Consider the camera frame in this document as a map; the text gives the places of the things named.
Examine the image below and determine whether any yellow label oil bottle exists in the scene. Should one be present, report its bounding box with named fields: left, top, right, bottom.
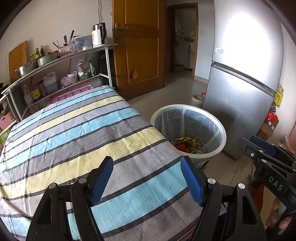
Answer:
left=31, top=80, right=41, bottom=100

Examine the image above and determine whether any red snack bag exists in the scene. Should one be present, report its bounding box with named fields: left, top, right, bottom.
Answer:
left=265, top=111, right=279, bottom=127

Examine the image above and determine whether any wooden cutting board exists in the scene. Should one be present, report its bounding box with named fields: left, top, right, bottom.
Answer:
left=9, top=41, right=28, bottom=78

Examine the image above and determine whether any yellow snack packet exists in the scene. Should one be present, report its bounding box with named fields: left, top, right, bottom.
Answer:
left=177, top=137, right=201, bottom=149

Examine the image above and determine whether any wooden door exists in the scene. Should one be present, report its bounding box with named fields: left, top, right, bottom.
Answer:
left=112, top=0, right=166, bottom=100

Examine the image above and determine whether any green basin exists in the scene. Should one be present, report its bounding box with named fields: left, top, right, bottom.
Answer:
left=37, top=53, right=58, bottom=67

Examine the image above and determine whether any clear plastic bin liner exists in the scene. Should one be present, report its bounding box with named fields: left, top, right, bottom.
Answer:
left=154, top=109, right=220, bottom=154

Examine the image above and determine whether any clear plastic storage box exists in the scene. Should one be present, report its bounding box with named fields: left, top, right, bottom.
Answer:
left=74, top=34, right=93, bottom=52

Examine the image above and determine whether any metal pot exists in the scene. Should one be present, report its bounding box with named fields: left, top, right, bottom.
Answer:
left=15, top=61, right=37, bottom=78

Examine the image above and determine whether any green box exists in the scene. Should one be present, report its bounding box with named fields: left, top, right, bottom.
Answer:
left=0, top=128, right=11, bottom=149

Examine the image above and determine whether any white electric kettle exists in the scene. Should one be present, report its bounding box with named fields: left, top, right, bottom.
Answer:
left=92, top=24, right=103, bottom=47

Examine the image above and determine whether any white paper roll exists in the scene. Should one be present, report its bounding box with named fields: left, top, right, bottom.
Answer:
left=191, top=94, right=204, bottom=107

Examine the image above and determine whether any pink plastic basket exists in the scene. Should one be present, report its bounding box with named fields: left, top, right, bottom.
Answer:
left=0, top=110, right=16, bottom=130

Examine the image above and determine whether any grey metal shelf rack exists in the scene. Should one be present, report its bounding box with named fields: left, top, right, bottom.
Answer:
left=0, top=87, right=20, bottom=130

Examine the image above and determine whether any white plastic bag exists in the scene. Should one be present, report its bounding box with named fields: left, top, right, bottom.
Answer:
left=77, top=60, right=90, bottom=75

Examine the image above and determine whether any crumpled clear plastic bag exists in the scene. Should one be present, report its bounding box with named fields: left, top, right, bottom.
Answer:
left=60, top=76, right=76, bottom=89

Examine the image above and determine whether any yellow hanging packet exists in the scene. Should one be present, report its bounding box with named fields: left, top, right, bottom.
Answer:
left=274, top=83, right=284, bottom=107

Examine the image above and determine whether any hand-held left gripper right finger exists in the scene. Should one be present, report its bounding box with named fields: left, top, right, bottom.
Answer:
left=180, top=156, right=265, bottom=241

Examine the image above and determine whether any plastic jug with dark liquid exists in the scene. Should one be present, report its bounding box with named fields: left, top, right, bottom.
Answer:
left=43, top=72, right=59, bottom=94

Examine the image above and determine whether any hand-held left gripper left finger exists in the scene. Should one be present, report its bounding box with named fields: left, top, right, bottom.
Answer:
left=26, top=156, right=114, bottom=241

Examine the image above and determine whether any pink utensil basket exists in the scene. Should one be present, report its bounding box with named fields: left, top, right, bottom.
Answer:
left=59, top=45, right=74, bottom=57

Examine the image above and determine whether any cardboard box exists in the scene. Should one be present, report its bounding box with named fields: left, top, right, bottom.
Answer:
left=257, top=122, right=278, bottom=142

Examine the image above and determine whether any silver refrigerator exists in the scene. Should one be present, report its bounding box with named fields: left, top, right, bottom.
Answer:
left=202, top=0, right=284, bottom=160

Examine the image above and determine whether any striped blanket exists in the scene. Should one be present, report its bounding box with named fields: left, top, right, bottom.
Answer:
left=0, top=85, right=226, bottom=241

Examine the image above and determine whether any clear plastic bottle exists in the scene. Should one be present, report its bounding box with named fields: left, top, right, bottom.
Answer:
left=23, top=85, right=33, bottom=106

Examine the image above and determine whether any pink plastic tray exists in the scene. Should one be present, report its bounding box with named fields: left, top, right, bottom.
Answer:
left=47, top=85, right=95, bottom=106

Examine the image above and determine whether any white metal shelf rack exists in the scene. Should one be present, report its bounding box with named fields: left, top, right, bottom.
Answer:
left=1, top=43, right=118, bottom=121

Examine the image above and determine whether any person's right hand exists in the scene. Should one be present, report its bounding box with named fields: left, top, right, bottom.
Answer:
left=266, top=198, right=294, bottom=235

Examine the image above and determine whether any metal door handle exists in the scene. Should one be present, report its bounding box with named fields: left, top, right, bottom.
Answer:
left=112, top=23, right=128, bottom=39

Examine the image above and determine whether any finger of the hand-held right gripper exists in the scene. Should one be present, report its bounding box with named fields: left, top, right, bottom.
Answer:
left=250, top=136, right=296, bottom=163
left=238, top=137, right=274, bottom=168

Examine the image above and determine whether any white round waste bin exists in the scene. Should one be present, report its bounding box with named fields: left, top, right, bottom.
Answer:
left=150, top=104, right=226, bottom=168

